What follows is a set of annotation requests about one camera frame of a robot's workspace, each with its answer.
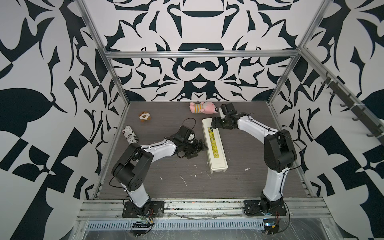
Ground pink plush toy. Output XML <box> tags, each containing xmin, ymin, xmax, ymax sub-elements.
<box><xmin>189</xmin><ymin>102</ymin><xmax>219</xmax><ymax>115</ymax></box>

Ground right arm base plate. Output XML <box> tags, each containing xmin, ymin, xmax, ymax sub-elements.
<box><xmin>244</xmin><ymin>199</ymin><xmax>287</xmax><ymax>217</ymax></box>

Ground cream dispenser lid with label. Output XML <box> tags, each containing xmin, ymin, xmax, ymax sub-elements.
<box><xmin>202</xmin><ymin>118</ymin><xmax>228</xmax><ymax>174</ymax></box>

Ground left circuit board with wires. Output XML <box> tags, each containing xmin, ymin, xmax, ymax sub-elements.
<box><xmin>131</xmin><ymin>222</ymin><xmax>154</xmax><ymax>237</ymax></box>

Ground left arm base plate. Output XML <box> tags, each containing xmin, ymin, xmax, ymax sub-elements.
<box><xmin>122</xmin><ymin>200</ymin><xmax>165</xmax><ymax>218</ymax></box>

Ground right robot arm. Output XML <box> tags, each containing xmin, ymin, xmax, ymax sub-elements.
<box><xmin>211</xmin><ymin>104</ymin><xmax>297</xmax><ymax>217</ymax></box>

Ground brown white plush toy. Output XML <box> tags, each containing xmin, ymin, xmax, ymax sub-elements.
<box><xmin>139</xmin><ymin>112</ymin><xmax>152</xmax><ymax>122</ymax></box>

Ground small white printed package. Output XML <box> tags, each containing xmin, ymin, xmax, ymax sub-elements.
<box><xmin>123</xmin><ymin>126</ymin><xmax>139</xmax><ymax>144</ymax></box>

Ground circuit board with wires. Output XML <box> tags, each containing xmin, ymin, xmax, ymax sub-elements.
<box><xmin>131</xmin><ymin>222</ymin><xmax>154</xmax><ymax>237</ymax></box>
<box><xmin>263</xmin><ymin>219</ymin><xmax>280</xmax><ymax>236</ymax></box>

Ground right circuit board with wires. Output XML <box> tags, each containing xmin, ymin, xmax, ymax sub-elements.
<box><xmin>263</xmin><ymin>219</ymin><xmax>280</xmax><ymax>236</ymax></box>

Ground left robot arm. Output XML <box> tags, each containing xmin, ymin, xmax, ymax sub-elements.
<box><xmin>112</xmin><ymin>126</ymin><xmax>209</xmax><ymax>216</ymax></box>

